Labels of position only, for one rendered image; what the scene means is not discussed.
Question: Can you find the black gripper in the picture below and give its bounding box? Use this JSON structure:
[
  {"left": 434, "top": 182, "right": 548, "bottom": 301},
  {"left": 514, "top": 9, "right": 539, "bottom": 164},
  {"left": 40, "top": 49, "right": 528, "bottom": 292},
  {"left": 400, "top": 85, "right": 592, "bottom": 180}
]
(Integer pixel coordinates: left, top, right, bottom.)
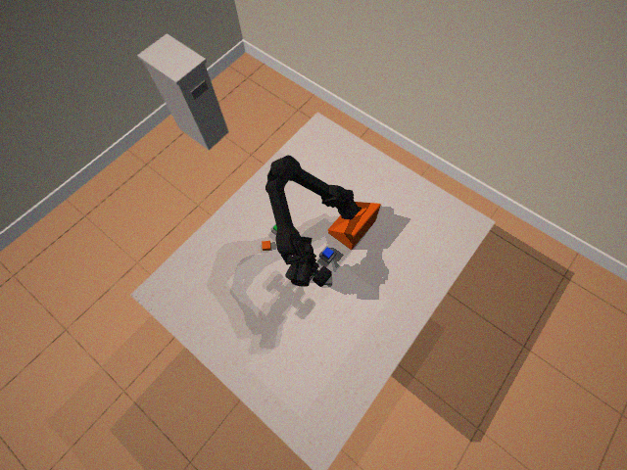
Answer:
[{"left": 309, "top": 254, "right": 332, "bottom": 287}]

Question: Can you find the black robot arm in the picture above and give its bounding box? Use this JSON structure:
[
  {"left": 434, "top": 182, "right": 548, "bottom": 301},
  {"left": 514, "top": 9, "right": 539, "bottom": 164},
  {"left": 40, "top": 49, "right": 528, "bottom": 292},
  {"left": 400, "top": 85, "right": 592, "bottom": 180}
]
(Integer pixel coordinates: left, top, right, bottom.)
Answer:
[{"left": 265, "top": 156, "right": 361, "bottom": 287}]

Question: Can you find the blue button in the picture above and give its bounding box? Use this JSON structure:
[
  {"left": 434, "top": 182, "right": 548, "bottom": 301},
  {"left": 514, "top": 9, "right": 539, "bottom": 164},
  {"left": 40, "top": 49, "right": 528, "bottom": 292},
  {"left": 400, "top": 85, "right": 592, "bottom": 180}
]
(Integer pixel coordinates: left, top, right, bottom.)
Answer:
[{"left": 319, "top": 246, "right": 337, "bottom": 264}]

